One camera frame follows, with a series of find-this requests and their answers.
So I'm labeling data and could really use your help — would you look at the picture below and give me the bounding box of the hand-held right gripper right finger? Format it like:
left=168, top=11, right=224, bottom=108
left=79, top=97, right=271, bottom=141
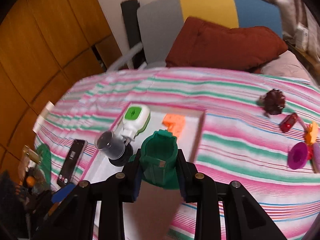
left=177, top=149, right=288, bottom=240

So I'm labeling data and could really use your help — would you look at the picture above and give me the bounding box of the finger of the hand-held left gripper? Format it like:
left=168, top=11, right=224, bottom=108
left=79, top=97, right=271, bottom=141
left=51, top=183, right=75, bottom=203

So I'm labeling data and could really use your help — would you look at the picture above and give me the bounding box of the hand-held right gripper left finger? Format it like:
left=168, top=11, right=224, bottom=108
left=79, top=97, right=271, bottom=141
left=32, top=149, right=143, bottom=240

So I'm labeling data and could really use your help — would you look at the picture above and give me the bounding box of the green plastic holder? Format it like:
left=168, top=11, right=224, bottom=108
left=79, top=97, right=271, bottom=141
left=139, top=129, right=180, bottom=190

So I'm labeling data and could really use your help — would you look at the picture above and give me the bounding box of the clear canister with black base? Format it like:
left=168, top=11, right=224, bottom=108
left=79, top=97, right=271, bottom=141
left=96, top=131, right=134, bottom=167

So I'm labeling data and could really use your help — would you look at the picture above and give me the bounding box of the pink-rimmed white tray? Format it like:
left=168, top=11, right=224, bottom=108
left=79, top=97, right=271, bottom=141
left=81, top=101, right=207, bottom=240

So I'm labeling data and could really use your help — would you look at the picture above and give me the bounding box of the orange block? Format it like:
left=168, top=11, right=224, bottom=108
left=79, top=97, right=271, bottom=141
left=162, top=114, right=186, bottom=138

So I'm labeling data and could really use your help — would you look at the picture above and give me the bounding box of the white box with green lid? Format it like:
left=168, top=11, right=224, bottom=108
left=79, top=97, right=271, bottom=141
left=114, top=104, right=151, bottom=143

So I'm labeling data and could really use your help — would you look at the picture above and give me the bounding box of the magenta funnel-shaped strainer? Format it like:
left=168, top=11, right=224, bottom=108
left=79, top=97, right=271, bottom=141
left=287, top=142, right=313, bottom=170

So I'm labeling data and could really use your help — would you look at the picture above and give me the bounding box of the red cylinder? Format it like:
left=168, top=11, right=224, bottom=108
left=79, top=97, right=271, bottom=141
left=279, top=112, right=299, bottom=133

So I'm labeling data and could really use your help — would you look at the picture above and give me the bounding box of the purple oval toy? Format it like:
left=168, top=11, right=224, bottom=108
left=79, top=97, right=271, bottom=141
left=311, top=144, right=320, bottom=174

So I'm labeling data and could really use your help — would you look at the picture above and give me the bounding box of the orange yellow toy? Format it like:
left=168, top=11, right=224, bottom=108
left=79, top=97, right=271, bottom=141
left=304, top=121, right=320, bottom=145

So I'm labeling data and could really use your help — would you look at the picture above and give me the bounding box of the black smartphone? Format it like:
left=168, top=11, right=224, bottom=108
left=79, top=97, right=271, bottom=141
left=57, top=139, right=88, bottom=187

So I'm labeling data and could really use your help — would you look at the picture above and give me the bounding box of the green translucent plastic panel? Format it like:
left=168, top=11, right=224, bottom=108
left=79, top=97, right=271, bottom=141
left=35, top=144, right=52, bottom=178

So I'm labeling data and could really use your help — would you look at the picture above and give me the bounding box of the clear plastic container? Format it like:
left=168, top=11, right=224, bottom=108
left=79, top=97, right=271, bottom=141
left=21, top=145, right=40, bottom=165

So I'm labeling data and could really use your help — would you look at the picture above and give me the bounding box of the pink green striped blanket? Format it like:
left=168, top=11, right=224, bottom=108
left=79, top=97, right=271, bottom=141
left=34, top=66, right=320, bottom=240

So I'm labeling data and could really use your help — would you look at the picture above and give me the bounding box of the white cloth label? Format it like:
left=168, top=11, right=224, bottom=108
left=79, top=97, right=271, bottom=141
left=32, top=101, right=55, bottom=130

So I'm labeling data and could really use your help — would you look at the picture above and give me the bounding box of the dark brown fluted mold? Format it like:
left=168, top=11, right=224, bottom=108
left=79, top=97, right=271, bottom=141
left=259, top=89, right=286, bottom=115

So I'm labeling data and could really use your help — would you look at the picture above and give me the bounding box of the white wrapped bar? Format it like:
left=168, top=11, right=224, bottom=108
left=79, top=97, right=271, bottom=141
left=107, top=42, right=143, bottom=70

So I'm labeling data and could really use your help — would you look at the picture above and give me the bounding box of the brown pillow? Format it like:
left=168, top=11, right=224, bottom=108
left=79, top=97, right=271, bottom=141
left=165, top=17, right=289, bottom=73

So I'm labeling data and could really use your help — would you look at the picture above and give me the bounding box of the wooden wardrobe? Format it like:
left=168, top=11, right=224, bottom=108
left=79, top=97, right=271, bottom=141
left=0, top=0, right=123, bottom=150

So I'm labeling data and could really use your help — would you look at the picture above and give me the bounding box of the mauve pillow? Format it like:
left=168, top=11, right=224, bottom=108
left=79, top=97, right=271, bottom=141
left=260, top=51, right=316, bottom=82

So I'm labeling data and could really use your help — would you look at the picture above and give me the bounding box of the grey yellow blue headboard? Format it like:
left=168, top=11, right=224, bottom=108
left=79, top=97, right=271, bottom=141
left=137, top=0, right=283, bottom=65

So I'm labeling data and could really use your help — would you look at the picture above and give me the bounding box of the black rolled mat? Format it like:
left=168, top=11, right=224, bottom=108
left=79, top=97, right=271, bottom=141
left=121, top=0, right=145, bottom=68

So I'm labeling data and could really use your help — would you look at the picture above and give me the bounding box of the wooden shelf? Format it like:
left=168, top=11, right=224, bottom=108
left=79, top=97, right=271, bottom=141
left=285, top=39, right=320, bottom=80

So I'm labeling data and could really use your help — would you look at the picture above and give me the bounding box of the white carton box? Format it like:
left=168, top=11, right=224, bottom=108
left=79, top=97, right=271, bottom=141
left=295, top=23, right=308, bottom=50

